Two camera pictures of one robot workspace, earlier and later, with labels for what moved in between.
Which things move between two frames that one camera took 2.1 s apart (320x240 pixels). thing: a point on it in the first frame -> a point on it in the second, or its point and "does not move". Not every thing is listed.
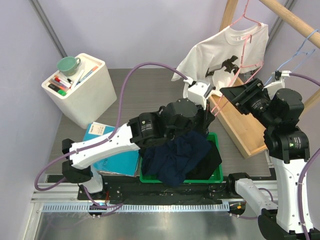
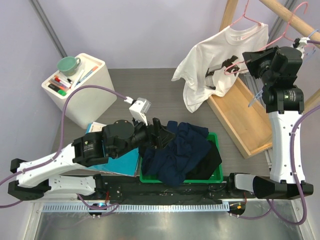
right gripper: [242, 96] -> [250, 56]
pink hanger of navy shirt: [258, 64] -> [281, 36]
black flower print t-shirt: [205, 168] does not move
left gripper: [207, 117] -> [160, 137]
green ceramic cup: [67, 66] does not move
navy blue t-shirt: [170, 161] does not move
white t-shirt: [221, 60] does not move
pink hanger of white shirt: [246, 6] does not move
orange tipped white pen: [89, 73] does not move
